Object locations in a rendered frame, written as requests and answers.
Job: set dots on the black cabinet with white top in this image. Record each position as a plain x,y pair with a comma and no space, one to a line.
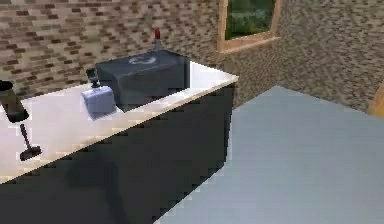
133,156

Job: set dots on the tan wooden furniture edge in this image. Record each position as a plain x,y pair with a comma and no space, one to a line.
378,103

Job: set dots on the dark grey box appliance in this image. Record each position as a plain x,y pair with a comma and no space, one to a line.
146,78

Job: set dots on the black table lamp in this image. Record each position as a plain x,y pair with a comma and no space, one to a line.
13,106

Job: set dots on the pale blue soap dispenser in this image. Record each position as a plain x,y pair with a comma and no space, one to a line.
99,99

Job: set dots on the red capped glass bottle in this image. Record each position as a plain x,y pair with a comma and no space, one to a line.
157,39

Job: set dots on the wooden framed window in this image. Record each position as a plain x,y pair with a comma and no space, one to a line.
248,20

